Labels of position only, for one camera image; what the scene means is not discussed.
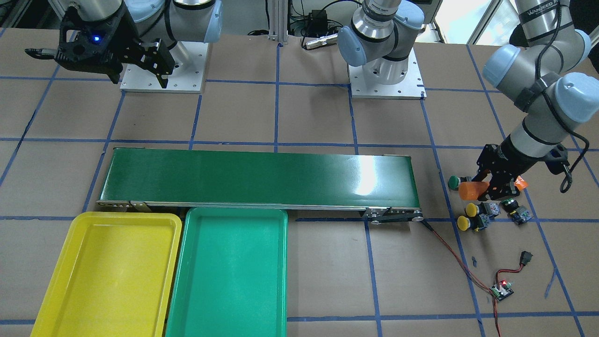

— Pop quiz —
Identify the aluminium frame post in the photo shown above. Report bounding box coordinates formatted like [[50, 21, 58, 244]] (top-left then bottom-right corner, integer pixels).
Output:
[[267, 0, 290, 45]]

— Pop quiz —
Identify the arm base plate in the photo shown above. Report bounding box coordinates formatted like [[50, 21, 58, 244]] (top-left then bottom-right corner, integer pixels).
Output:
[[347, 49, 427, 100], [120, 41, 212, 94]]

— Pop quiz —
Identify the orange cylinder with white print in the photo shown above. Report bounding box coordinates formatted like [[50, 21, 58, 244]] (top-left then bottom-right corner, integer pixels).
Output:
[[514, 176, 528, 191]]

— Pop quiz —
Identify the green push button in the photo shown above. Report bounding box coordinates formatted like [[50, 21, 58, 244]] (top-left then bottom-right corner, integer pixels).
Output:
[[500, 198, 533, 226], [447, 175, 473, 190]]

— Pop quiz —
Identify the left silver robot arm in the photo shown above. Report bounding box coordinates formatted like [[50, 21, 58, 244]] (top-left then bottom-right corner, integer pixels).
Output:
[[337, 0, 598, 201]]

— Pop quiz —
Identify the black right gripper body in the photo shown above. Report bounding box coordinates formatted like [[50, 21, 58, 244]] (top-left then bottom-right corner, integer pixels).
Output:
[[54, 5, 141, 84]]

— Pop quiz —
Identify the yellow push button upper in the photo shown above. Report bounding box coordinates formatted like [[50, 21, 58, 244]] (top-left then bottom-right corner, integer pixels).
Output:
[[465, 202, 501, 218]]

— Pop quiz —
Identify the plain orange cylinder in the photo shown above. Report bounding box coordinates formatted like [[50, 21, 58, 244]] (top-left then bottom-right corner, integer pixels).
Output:
[[458, 181, 489, 201]]

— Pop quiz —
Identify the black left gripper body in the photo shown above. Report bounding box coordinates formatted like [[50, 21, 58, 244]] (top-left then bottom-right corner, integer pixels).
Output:
[[476, 144, 521, 188]]

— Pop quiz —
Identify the small motor controller board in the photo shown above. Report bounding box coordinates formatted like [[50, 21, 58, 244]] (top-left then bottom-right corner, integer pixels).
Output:
[[490, 280, 514, 301]]

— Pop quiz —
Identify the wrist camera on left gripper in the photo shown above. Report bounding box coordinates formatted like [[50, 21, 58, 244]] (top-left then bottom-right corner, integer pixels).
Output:
[[542, 143, 570, 175]]

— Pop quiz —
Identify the yellow plastic tray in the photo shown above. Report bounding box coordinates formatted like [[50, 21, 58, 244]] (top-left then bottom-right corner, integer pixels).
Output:
[[31, 212, 182, 337]]

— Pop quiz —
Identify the yellow push button lower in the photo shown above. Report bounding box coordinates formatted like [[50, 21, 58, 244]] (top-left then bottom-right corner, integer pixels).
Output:
[[456, 214, 491, 232]]

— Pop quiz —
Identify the yellow push button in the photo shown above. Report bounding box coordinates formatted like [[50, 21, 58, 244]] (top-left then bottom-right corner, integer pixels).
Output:
[[465, 202, 501, 218], [456, 214, 491, 232]]

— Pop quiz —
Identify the green plastic tray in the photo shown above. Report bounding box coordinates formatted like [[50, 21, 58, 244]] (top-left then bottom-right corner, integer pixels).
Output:
[[165, 208, 287, 337]]

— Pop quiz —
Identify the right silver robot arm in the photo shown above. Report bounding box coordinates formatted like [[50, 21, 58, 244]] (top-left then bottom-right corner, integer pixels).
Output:
[[25, 0, 223, 94]]

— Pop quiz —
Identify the green conveyor belt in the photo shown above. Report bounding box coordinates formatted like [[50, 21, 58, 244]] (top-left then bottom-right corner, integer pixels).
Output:
[[97, 147, 424, 223]]

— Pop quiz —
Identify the red black power cable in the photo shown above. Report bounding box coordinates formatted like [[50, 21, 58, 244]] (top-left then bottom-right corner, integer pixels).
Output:
[[419, 220, 529, 337]]

